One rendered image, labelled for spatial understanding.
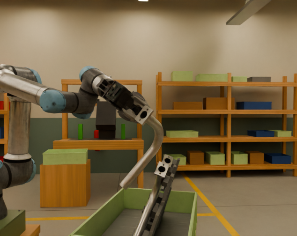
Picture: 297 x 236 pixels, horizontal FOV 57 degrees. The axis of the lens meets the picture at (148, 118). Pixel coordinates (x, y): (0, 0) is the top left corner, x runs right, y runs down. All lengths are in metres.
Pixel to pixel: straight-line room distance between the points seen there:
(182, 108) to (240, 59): 1.90
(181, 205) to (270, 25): 6.14
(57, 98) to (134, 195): 0.83
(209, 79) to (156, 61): 1.28
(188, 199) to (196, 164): 4.41
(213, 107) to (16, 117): 4.98
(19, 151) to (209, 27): 5.84
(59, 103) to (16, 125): 0.44
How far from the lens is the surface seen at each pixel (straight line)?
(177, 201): 1.54
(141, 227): 1.03
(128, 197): 1.59
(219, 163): 6.04
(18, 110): 1.32
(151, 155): 0.92
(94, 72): 1.01
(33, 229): 1.44
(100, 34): 6.44
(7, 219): 1.33
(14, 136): 1.34
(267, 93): 6.98
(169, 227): 1.38
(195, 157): 5.90
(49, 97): 0.93
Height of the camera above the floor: 1.39
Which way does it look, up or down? 1 degrees down
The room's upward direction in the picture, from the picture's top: straight up
